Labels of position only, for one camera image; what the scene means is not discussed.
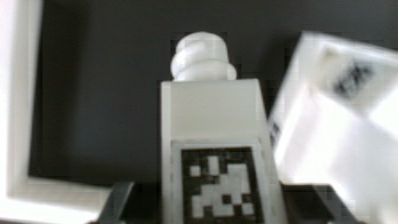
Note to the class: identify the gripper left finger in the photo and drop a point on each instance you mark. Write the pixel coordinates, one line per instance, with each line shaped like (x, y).
(112, 211)

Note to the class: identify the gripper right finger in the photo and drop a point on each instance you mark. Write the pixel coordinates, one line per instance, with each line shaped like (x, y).
(334, 205)

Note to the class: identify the white table leg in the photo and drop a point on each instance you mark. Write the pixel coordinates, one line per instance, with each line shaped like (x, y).
(221, 188)

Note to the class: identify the white square table top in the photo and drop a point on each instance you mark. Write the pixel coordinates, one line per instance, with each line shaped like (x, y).
(334, 123)

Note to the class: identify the white U-shaped obstacle fence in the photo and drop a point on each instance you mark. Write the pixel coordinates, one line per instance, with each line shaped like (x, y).
(38, 200)

